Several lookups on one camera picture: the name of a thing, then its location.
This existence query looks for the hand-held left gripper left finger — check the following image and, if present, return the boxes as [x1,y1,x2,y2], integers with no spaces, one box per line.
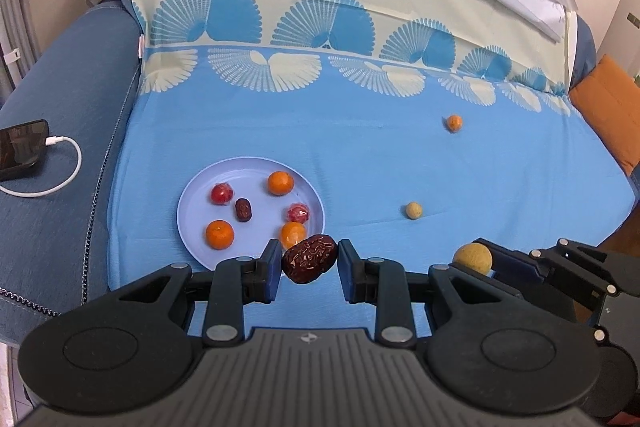
[82,239,283,347]

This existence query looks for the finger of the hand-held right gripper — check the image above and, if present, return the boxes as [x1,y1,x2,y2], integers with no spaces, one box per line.
[474,237,640,320]

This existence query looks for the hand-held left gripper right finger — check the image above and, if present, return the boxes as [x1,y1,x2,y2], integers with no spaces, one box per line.
[337,239,526,347]

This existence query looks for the red candy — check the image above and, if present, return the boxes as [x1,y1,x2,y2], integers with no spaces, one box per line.
[287,202,311,225]

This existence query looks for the lavender plastic plate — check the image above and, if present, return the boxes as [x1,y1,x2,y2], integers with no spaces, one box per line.
[177,157,326,272]

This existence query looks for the blue fan-patterned blanket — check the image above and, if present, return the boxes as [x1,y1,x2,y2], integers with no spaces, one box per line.
[107,0,640,338]

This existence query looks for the orange cushion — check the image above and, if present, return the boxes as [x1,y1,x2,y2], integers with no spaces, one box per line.
[569,54,640,178]

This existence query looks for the black smartphone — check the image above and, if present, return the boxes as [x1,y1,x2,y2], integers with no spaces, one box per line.
[0,119,51,182]

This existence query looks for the white charging cable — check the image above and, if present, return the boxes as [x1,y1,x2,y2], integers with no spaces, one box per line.
[0,134,83,198]

